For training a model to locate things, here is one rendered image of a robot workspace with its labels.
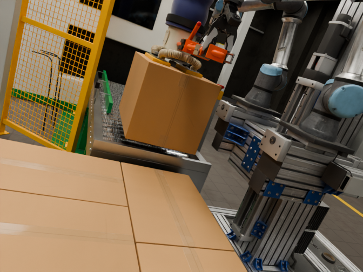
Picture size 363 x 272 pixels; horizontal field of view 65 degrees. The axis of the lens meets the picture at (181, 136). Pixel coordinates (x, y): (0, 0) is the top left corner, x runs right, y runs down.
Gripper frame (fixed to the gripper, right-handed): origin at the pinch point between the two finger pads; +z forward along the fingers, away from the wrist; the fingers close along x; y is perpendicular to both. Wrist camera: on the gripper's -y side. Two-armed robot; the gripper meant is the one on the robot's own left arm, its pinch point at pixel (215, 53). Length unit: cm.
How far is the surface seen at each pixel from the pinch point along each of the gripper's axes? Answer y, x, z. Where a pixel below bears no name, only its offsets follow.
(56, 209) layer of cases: -19, 41, 66
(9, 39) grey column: 101, 93, 33
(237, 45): 323, -156, -40
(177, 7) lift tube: 53, 9, -17
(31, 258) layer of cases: -42, 44, 67
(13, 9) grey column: 101, 94, 15
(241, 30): 322, -152, -62
